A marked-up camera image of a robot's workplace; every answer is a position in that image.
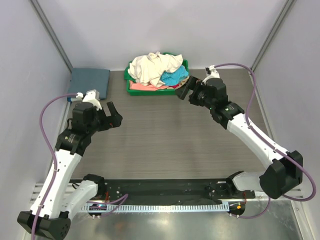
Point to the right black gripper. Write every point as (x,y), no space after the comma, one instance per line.
(191,84)

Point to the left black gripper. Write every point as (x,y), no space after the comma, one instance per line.
(115,119)

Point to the green plastic bin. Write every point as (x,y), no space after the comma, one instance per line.
(128,78)

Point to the cream white t shirt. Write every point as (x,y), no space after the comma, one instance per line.
(148,69)

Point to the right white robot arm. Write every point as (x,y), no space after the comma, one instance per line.
(281,172)

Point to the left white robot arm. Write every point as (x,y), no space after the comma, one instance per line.
(51,214)

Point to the cyan blue t shirt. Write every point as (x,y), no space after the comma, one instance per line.
(174,78)

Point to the pink t shirt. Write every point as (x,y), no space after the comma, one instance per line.
(139,87)

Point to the folded blue t shirt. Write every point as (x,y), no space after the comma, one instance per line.
(86,79)

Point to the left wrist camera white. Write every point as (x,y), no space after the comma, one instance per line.
(91,96)

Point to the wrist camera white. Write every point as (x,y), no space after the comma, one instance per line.
(211,73)
(91,96)

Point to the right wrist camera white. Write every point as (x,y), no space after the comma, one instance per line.
(211,73)

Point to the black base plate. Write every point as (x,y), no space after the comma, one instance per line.
(169,192)

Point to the slotted cable duct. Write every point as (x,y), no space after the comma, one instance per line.
(223,207)

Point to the right aluminium frame post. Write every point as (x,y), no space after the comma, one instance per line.
(280,19)

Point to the aluminium frame post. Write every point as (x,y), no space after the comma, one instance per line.
(280,19)
(51,33)

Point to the left aluminium frame post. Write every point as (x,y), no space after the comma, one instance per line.
(51,33)

